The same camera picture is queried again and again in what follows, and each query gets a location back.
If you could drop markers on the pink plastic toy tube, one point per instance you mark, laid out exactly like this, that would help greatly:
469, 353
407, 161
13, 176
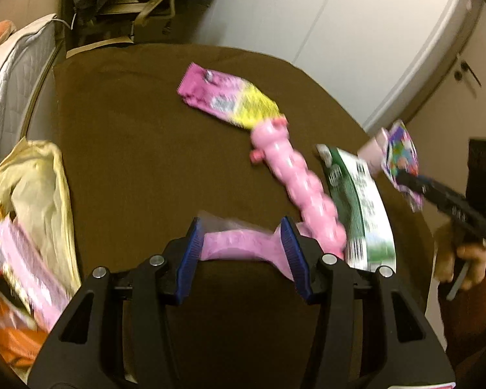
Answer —
303, 194

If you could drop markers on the white wardrobe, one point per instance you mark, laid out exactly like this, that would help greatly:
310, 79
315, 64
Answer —
307, 28

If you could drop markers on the magenta wrapper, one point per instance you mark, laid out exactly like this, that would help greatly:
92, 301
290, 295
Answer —
235, 247

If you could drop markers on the light pink wrapper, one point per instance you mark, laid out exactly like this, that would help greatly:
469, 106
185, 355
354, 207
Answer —
28, 271

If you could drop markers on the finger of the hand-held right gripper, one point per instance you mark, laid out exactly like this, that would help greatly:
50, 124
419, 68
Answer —
449, 202

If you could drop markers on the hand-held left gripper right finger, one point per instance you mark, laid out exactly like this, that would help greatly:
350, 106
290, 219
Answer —
293, 259

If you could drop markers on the beige chair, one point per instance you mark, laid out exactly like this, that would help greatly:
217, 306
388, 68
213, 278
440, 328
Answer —
154, 8

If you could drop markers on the pink yellow wrapper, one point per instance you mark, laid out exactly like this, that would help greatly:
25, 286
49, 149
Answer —
222, 93

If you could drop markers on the yellow plastic bag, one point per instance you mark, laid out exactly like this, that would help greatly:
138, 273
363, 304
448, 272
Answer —
36, 194

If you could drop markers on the purple cartoon wrapper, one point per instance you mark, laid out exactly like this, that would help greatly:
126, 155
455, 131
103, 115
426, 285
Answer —
401, 154

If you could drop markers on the green white wrapper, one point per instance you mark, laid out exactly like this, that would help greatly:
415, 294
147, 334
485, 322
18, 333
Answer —
360, 210

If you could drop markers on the person's right forearm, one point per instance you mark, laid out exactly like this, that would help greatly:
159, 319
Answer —
478, 332

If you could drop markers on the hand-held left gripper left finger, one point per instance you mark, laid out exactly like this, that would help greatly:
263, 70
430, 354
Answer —
190, 259

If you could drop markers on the white quilted mattress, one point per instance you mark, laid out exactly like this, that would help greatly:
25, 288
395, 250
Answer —
16, 73

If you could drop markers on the person's right hand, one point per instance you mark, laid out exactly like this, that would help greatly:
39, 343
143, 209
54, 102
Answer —
474, 259

